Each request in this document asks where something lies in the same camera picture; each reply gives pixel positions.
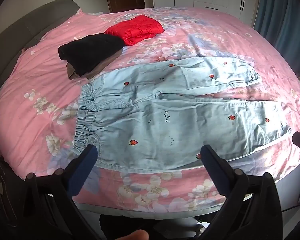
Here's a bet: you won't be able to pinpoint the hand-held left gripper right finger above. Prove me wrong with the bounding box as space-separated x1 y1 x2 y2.
197 144 283 240

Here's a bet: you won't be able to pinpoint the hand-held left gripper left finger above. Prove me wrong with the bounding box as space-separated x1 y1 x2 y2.
22 144 101 240

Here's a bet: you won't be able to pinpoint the light blue strawberry print pants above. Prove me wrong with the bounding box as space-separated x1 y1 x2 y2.
72 56 292 172

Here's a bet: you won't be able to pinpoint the person's left hand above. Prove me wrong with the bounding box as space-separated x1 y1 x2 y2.
122 229 150 240

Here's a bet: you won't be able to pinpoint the pink floral bed sheet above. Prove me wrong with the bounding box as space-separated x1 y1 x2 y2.
0 6 300 217

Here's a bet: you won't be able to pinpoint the brown folded garment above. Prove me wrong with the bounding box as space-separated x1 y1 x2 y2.
66 49 123 80

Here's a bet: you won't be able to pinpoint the blue curtain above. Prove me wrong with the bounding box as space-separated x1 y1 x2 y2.
254 0 300 74

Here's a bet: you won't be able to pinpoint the black folded garment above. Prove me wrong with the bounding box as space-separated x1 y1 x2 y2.
58 33 126 77

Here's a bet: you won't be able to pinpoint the red puffer jacket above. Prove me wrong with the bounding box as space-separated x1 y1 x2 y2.
104 14 165 46

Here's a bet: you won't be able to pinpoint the grey padded bed headboard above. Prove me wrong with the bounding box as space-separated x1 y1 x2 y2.
0 0 80 105

